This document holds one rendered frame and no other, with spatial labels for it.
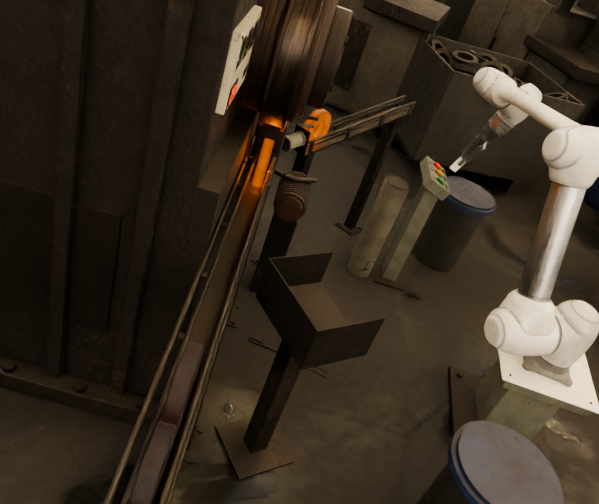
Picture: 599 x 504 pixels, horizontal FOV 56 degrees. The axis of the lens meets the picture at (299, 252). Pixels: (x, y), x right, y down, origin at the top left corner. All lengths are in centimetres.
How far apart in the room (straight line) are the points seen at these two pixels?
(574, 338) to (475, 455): 61
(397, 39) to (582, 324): 279
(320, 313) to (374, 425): 74
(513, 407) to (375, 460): 56
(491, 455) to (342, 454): 55
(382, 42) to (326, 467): 316
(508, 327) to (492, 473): 49
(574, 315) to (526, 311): 19
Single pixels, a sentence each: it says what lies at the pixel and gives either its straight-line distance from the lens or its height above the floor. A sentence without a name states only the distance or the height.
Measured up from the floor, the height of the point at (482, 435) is 43.
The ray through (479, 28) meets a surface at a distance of 616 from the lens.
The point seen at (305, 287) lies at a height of 61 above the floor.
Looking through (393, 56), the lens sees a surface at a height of 55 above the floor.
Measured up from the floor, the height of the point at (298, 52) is 117.
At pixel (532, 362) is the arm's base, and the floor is 38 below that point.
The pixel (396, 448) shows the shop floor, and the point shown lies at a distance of 215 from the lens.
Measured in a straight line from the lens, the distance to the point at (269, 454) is 194.
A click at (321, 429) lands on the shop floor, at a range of 207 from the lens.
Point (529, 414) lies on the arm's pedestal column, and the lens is 232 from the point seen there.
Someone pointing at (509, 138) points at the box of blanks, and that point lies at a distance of 415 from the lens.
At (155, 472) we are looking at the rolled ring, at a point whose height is 74.
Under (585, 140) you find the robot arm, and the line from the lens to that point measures 186.
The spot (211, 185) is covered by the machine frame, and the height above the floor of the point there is 87.
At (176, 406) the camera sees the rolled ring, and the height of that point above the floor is 72.
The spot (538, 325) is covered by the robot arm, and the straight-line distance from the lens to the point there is 197.
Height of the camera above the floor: 158
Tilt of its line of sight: 35 degrees down
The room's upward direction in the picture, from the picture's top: 20 degrees clockwise
